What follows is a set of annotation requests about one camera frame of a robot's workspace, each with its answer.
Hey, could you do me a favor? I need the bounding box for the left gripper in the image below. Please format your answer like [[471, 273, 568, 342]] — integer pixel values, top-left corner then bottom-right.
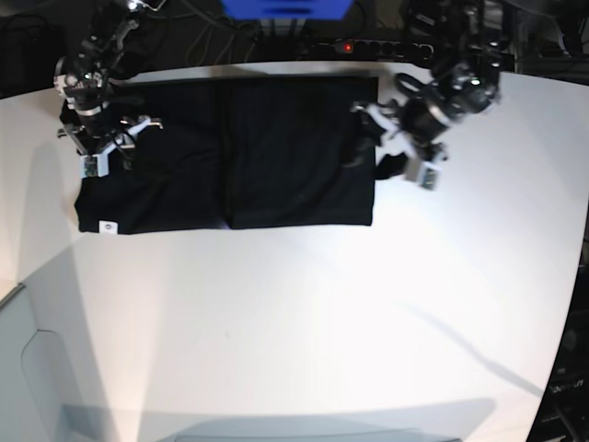
[[352, 98, 449, 180]]

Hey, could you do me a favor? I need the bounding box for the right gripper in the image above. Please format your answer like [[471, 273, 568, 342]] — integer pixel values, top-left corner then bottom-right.
[[56, 105, 164, 160]]

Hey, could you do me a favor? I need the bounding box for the black T-shirt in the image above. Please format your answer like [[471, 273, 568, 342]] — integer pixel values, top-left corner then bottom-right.
[[75, 76, 377, 235]]

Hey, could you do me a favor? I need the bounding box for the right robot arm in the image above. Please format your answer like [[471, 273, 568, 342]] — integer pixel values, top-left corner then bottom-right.
[[53, 1, 165, 156]]

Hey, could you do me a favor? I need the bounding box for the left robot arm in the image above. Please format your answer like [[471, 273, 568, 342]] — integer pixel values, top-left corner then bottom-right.
[[341, 1, 503, 190]]

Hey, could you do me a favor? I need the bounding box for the black power strip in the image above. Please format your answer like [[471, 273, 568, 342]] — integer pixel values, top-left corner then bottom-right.
[[308, 39, 434, 61]]

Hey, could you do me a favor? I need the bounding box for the blue box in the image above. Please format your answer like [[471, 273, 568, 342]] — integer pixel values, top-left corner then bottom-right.
[[221, 0, 353, 20]]

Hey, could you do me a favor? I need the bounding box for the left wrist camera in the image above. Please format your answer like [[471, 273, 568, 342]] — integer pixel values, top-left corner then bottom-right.
[[404, 158, 442, 191]]

